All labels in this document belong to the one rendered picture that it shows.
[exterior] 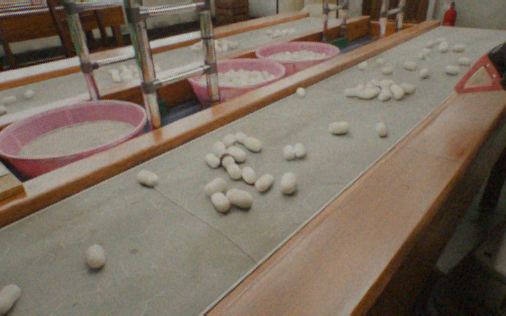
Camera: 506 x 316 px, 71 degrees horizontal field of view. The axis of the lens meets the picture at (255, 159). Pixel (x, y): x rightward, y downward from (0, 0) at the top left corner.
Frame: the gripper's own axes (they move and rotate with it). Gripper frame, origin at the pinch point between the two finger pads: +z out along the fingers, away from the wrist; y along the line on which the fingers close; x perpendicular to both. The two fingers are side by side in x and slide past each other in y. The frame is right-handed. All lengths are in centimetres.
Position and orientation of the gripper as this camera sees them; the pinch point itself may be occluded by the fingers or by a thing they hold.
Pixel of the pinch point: (460, 88)
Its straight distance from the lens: 74.8
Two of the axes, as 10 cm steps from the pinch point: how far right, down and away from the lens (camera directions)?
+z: -5.6, 3.5, 7.5
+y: -6.6, 3.6, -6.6
